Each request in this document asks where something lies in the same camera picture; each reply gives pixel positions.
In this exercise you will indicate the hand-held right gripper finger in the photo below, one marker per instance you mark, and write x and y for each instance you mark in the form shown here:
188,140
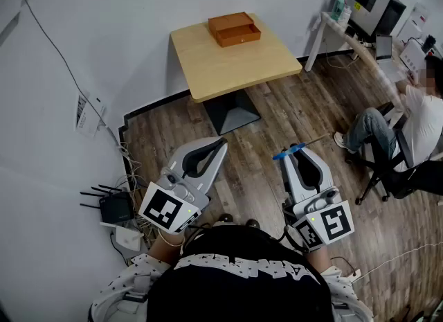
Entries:
290,178
327,177

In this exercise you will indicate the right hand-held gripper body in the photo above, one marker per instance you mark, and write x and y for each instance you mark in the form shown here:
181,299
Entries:
334,225

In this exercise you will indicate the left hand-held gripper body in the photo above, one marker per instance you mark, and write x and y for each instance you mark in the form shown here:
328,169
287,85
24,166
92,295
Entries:
162,208

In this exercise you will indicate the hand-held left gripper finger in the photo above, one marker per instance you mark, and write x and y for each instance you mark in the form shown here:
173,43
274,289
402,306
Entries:
180,152
216,171

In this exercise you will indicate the orange wooden drawer box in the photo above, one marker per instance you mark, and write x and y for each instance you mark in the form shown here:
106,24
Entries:
230,23

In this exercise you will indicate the person's right forearm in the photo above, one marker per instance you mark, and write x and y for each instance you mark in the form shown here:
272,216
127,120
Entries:
318,261

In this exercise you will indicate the person's left forearm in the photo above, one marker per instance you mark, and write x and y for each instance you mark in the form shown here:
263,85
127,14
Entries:
166,253

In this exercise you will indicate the black router with antennas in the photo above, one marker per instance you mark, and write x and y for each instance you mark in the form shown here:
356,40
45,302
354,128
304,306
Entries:
116,208

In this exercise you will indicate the white router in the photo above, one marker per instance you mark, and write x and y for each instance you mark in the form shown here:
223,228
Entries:
126,237

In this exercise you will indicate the person's left shoe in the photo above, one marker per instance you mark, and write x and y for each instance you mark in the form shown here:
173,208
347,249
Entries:
225,218

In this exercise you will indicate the person's shoe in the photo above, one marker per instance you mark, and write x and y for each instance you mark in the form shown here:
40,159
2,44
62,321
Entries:
252,224
225,218

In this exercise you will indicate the person's right shoe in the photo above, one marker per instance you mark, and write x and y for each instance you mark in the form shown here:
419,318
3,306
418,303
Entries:
252,224

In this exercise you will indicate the black office chair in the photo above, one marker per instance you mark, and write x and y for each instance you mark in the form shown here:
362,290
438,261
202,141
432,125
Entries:
391,171

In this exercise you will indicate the person's torso in black top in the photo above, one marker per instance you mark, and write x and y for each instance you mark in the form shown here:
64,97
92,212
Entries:
239,293

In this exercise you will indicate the white curved desk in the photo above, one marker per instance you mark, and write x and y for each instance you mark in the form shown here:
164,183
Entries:
367,57

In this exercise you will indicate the grey laptop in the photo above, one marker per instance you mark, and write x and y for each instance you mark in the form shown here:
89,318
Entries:
384,47

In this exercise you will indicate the white device with red button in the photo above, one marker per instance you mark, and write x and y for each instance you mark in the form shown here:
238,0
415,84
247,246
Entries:
413,55

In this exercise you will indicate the small white bottle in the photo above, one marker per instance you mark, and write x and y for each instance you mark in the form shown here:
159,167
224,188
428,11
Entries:
346,15

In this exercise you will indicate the green bottle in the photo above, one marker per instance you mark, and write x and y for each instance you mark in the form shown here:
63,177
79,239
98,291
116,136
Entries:
338,7

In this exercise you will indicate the black table pedestal base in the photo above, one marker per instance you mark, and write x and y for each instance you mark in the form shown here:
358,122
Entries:
232,113

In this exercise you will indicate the white wall socket box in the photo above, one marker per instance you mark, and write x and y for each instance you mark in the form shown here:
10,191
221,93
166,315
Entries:
88,116

